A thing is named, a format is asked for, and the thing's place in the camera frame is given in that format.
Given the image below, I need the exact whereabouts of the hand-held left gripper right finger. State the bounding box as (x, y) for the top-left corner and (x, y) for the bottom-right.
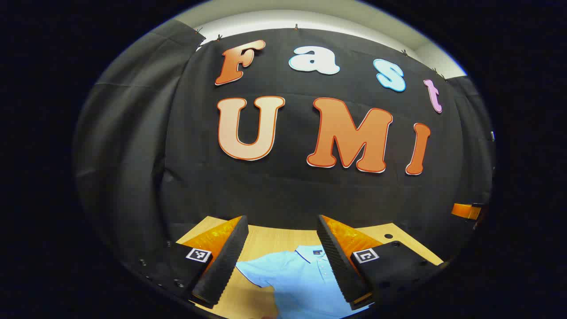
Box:
(316, 215), (446, 311)

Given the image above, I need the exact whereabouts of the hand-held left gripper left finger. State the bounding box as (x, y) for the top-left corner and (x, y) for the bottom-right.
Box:
(137, 215), (250, 307)

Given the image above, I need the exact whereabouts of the light blue T-shirt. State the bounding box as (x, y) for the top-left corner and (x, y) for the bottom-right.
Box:
(235, 245), (373, 319)

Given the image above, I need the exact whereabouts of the black backdrop cloth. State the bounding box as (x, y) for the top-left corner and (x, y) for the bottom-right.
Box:
(73, 20), (496, 284)

